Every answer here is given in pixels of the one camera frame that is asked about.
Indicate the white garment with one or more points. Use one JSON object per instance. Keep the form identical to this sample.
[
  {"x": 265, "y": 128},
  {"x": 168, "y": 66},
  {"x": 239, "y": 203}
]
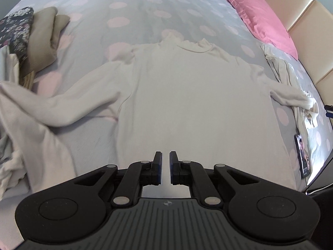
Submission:
[{"x": 282, "y": 70}]

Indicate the pink pillow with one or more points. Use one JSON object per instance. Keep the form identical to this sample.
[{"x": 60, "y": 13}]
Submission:
[{"x": 260, "y": 18}]

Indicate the dark floral cloth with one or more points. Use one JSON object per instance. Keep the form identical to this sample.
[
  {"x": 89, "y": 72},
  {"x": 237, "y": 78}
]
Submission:
[{"x": 15, "y": 28}]

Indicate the pile of white clothes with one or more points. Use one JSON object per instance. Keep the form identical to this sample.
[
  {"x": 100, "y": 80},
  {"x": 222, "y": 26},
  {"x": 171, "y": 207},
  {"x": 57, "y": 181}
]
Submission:
[{"x": 13, "y": 166}]

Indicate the polka dot bed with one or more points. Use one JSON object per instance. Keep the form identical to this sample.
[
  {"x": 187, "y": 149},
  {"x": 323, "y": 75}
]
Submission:
[{"x": 156, "y": 10}]

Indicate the tan striped cloth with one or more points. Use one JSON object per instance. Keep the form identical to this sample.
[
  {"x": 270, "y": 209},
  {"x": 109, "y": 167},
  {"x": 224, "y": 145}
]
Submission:
[{"x": 28, "y": 80}]

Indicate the black smartphone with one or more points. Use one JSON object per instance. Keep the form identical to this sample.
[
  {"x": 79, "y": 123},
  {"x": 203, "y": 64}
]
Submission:
[{"x": 303, "y": 158}]

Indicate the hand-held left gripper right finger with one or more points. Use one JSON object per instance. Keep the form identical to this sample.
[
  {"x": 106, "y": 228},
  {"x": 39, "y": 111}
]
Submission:
[{"x": 172, "y": 172}]

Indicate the khaki folded cloth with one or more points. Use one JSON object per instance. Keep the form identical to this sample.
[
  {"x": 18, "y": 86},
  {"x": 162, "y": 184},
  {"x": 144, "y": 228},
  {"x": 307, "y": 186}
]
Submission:
[{"x": 41, "y": 44}]

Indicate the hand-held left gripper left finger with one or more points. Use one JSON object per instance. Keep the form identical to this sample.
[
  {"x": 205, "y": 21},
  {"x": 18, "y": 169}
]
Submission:
[{"x": 157, "y": 172}]

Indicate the beige padded headboard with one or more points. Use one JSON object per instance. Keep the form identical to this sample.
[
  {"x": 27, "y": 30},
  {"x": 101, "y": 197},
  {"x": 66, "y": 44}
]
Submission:
[{"x": 312, "y": 31}]

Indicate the cream turtleneck sweater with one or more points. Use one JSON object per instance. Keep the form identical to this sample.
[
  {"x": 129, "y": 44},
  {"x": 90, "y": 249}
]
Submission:
[{"x": 195, "y": 96}]

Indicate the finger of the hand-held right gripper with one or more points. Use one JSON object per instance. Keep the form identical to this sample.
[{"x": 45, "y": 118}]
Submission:
[{"x": 330, "y": 111}]

